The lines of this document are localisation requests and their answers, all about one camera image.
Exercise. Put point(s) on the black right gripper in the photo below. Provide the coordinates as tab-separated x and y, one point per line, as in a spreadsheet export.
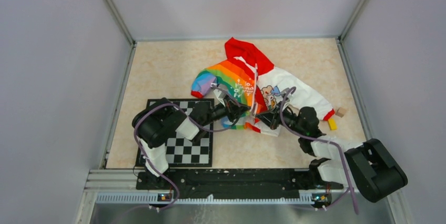
273	119

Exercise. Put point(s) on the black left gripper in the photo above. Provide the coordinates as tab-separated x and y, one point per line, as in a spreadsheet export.
233	109

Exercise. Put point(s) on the rainbow and white kids jacket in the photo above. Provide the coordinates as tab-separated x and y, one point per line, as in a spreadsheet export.
253	80

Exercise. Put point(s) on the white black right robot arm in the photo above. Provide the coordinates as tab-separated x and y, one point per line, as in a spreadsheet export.
367	167

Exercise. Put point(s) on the yellow small block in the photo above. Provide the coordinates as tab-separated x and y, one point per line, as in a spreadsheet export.
332	124

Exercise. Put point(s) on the beige wooden small block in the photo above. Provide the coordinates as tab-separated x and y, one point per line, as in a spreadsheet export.
341	112

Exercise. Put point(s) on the black white checkerboard mat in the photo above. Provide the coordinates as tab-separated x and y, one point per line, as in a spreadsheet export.
182	152

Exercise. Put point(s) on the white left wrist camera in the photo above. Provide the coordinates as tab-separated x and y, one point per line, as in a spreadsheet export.
219	95

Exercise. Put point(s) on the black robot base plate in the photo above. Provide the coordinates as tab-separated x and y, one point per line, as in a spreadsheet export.
232	183

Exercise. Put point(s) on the aluminium frame rail front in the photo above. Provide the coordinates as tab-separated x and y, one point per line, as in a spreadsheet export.
110	196

